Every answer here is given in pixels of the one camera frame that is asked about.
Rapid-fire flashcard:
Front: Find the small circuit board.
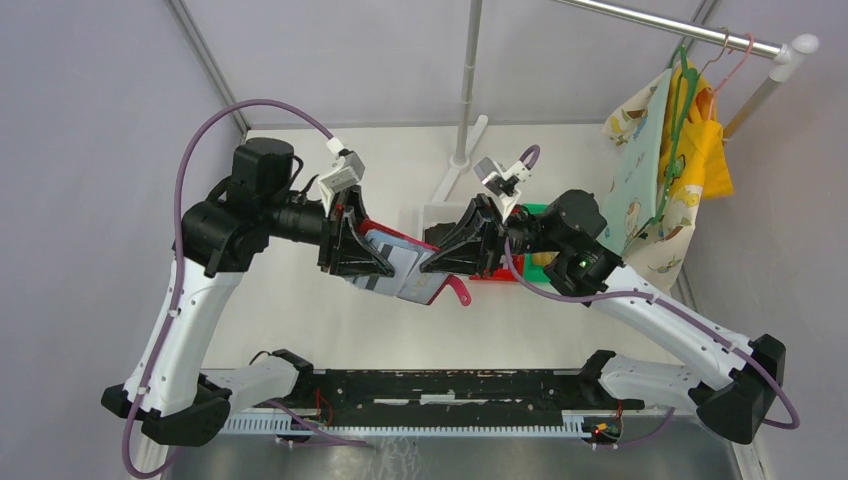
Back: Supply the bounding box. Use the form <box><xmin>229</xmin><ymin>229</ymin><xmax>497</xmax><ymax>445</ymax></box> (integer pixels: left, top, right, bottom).
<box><xmin>583</xmin><ymin>418</ymin><xmax>623</xmax><ymax>446</ymax></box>

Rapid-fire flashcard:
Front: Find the yellow garment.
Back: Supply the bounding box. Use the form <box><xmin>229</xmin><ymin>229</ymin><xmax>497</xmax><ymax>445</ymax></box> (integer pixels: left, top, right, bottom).
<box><xmin>657</xmin><ymin>67</ymin><xmax>734</xmax><ymax>207</ymax></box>

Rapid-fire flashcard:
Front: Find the green plastic bin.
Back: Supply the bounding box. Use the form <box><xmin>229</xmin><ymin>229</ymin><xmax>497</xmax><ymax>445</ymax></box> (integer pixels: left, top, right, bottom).
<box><xmin>523</xmin><ymin>223</ymin><xmax>560</xmax><ymax>283</ymax></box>

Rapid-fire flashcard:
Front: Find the metal clothes rack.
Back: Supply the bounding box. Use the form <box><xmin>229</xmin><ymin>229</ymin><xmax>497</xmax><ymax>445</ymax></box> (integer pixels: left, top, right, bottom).
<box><xmin>430</xmin><ymin>0</ymin><xmax>821</xmax><ymax>203</ymax></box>

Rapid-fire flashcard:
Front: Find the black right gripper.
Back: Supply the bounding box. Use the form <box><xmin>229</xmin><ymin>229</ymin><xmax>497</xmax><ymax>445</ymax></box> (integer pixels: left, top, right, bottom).
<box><xmin>419</xmin><ymin>193</ymin><xmax>566</xmax><ymax>279</ymax></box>

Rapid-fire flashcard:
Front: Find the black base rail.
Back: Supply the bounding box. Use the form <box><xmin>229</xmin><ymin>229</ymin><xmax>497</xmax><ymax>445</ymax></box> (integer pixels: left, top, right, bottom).
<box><xmin>283</xmin><ymin>369</ymin><xmax>645</xmax><ymax>427</ymax></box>

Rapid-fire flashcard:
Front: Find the black cards stack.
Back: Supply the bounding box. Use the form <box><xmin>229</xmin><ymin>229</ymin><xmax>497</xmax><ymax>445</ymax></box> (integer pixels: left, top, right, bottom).
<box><xmin>423</xmin><ymin>222</ymin><xmax>456</xmax><ymax>247</ymax></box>

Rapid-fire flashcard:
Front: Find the patterned cream cloth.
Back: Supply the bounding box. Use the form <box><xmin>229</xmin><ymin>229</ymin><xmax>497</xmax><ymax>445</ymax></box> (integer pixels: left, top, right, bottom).
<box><xmin>598</xmin><ymin>69</ymin><xmax>702</xmax><ymax>293</ymax></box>

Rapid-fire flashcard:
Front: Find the green hanger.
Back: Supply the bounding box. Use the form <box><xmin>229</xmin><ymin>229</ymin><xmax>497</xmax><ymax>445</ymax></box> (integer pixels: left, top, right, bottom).
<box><xmin>649</xmin><ymin>46</ymin><xmax>700</xmax><ymax>225</ymax></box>

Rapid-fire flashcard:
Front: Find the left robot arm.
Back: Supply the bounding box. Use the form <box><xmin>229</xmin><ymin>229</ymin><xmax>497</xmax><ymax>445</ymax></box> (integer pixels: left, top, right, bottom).
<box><xmin>101</xmin><ymin>137</ymin><xmax>397</xmax><ymax>447</ymax></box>

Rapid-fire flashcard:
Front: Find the red plastic bin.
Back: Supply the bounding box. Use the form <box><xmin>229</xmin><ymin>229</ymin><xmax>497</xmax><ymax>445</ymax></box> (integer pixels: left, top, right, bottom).
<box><xmin>469</xmin><ymin>255</ymin><xmax>525</xmax><ymax>282</ymax></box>

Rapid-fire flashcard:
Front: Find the pink hanger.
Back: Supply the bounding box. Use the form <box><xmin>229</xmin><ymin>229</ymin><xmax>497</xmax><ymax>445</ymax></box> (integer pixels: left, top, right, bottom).
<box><xmin>706</xmin><ymin>32</ymin><xmax>756</xmax><ymax>121</ymax></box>

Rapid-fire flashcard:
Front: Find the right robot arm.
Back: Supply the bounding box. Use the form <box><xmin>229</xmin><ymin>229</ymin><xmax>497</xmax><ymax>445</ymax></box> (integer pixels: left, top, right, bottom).
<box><xmin>421</xmin><ymin>190</ymin><xmax>800</xmax><ymax>445</ymax></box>

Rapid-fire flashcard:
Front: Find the red leather card holder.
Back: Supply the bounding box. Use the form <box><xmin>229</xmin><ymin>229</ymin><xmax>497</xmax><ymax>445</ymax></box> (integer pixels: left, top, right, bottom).
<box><xmin>346</xmin><ymin>220</ymin><xmax>472</xmax><ymax>307</ymax></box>

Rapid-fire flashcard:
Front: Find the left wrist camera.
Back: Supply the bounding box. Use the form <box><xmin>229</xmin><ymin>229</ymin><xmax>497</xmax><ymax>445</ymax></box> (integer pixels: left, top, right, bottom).
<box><xmin>316</xmin><ymin>137</ymin><xmax>365</xmax><ymax>215</ymax></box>

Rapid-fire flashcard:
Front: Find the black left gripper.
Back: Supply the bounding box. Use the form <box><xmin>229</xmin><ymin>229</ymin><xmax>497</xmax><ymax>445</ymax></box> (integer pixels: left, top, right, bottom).
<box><xmin>264</xmin><ymin>183</ymin><xmax>398</xmax><ymax>277</ymax></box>

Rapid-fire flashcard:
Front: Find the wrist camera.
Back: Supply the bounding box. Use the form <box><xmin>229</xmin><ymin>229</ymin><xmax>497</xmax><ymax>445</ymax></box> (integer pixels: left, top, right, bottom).
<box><xmin>473</xmin><ymin>157</ymin><xmax>531</xmax><ymax>223</ymax></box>
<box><xmin>316</xmin><ymin>137</ymin><xmax>365</xmax><ymax>215</ymax></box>

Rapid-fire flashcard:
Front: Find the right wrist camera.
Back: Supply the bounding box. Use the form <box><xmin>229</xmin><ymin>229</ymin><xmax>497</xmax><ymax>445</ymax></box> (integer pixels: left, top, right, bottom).
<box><xmin>473</xmin><ymin>157</ymin><xmax>531</xmax><ymax>223</ymax></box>

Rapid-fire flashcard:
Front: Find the white plastic bin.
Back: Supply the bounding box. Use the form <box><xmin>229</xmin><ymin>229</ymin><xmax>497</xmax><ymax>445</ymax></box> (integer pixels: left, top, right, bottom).
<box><xmin>417</xmin><ymin>202</ymin><xmax>468</xmax><ymax>241</ymax></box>

